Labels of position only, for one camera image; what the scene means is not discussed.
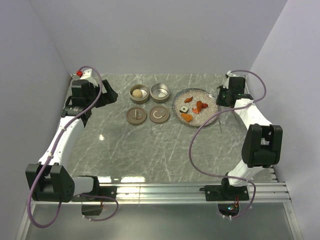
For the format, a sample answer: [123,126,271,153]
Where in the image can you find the left brown lid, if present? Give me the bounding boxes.
[126,106,147,126]

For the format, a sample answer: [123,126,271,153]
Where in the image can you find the aluminium rail frame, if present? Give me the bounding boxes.
[14,74,304,240]

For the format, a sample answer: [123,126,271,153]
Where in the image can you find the right brown lid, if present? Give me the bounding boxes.
[149,105,170,124]

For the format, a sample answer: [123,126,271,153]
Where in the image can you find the steel lunch container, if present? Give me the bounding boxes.
[150,83,170,103]
[129,84,150,105]

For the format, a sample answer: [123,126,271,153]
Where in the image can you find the orange fried nugget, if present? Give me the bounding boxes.
[180,113,193,123]

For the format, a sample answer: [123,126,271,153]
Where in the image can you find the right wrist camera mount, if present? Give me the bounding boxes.
[225,70,240,79]

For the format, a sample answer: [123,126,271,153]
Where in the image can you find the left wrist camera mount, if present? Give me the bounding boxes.
[73,68,99,87]

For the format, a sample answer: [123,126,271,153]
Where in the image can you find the orange red meat piece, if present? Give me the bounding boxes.
[196,100,208,112]

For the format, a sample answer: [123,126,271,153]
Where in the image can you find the left steel lunch container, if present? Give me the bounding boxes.
[129,84,150,105]

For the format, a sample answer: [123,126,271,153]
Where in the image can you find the brown lid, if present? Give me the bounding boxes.
[126,106,147,126]
[149,105,170,124]

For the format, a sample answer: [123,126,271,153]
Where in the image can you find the metal tongs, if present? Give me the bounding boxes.
[217,111,242,133]

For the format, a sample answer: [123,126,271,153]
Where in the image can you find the speckled ceramic plate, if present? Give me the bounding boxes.
[172,88,219,128]

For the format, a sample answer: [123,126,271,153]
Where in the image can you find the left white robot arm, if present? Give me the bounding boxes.
[25,79,118,203]

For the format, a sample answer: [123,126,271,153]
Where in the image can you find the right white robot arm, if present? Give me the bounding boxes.
[216,74,283,200]

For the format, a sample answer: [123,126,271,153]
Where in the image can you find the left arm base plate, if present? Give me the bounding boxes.
[71,185,117,203]

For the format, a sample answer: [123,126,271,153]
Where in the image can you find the right steel lunch container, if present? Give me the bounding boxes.
[150,83,170,103]

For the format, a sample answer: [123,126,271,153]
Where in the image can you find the beige steamed bun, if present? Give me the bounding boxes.
[132,89,143,98]

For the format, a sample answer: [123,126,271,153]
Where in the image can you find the red shrimp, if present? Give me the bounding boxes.
[192,108,200,114]

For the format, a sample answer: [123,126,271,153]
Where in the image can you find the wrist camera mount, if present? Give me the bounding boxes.
[73,68,99,87]
[225,70,240,79]

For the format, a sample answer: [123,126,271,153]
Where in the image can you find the small orange food piece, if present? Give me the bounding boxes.
[184,97,193,103]

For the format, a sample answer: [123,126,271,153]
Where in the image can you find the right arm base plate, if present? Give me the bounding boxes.
[199,185,250,202]

